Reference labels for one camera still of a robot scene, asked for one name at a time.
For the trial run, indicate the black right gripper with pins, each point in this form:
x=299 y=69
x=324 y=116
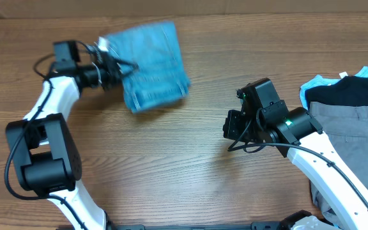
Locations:
x=232 y=131

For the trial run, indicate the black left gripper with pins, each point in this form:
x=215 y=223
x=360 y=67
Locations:
x=110 y=64

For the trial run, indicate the light blue denim jeans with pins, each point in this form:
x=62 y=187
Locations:
x=161 y=78

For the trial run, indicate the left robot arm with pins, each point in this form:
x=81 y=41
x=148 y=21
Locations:
x=44 y=162

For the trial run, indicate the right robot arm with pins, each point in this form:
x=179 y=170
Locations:
x=300 y=138

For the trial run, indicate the light blue folded garment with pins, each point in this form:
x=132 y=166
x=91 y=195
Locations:
x=318 y=80

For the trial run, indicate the black folded garment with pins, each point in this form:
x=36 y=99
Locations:
x=349 y=91

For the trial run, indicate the grey folded trousers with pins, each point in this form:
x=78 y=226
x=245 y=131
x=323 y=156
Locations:
x=347 y=129

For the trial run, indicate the black base frame bar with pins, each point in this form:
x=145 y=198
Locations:
x=299 y=220

